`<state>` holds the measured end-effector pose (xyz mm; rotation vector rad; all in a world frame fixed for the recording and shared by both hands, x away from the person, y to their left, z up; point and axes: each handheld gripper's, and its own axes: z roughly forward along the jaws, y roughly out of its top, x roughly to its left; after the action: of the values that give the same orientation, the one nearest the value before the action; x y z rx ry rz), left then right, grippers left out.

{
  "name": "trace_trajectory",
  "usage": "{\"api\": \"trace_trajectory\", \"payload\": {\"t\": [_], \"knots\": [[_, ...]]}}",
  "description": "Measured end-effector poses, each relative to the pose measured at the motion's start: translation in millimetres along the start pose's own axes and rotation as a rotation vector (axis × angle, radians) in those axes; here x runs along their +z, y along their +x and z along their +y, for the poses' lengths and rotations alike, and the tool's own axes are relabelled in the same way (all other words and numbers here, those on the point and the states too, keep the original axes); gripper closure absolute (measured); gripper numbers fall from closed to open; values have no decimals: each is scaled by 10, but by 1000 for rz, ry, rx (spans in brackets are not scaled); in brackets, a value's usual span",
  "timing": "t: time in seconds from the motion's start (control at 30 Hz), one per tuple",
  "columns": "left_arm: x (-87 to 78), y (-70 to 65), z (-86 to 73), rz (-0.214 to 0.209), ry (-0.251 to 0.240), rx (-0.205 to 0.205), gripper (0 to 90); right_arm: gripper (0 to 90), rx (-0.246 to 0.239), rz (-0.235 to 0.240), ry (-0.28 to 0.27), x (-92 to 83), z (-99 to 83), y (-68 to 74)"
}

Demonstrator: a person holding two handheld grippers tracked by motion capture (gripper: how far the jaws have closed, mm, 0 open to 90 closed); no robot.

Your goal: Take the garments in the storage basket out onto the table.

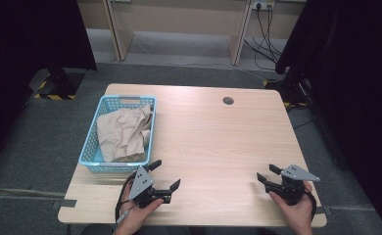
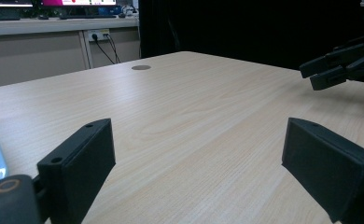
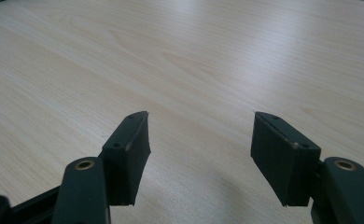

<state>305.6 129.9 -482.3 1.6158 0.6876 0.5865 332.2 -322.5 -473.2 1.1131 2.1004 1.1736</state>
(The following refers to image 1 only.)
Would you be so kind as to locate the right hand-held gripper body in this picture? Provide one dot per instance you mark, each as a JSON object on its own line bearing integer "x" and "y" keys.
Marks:
{"x": 293, "y": 186}

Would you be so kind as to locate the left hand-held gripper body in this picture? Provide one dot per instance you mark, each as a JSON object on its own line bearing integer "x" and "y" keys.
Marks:
{"x": 141, "y": 182}

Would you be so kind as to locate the beige shirt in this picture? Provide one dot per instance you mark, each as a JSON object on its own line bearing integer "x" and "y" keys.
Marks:
{"x": 123, "y": 132}

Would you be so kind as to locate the blue plastic basket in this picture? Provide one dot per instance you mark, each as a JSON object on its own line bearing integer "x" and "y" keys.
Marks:
{"x": 91, "y": 153}

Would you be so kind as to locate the person's right hand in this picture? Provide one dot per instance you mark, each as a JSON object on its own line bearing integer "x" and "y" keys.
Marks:
{"x": 295, "y": 215}

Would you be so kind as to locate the person's left hand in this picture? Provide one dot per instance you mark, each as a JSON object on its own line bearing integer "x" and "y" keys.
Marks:
{"x": 136, "y": 217}

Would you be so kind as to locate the black stand base yellow tape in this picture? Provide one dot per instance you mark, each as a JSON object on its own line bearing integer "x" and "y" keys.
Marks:
{"x": 293, "y": 88}

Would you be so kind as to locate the black curtain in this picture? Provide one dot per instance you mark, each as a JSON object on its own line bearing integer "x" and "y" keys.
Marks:
{"x": 352, "y": 81}
{"x": 22, "y": 49}

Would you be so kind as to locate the black stand base striped tape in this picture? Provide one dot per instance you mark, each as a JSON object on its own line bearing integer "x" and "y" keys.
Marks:
{"x": 60, "y": 84}

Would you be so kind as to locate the beige wooden desk frame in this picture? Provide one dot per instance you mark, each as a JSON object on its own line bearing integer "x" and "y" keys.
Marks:
{"x": 179, "y": 29}

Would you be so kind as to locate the white wall power socket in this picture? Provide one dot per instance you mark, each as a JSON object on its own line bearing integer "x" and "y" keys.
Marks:
{"x": 263, "y": 4}

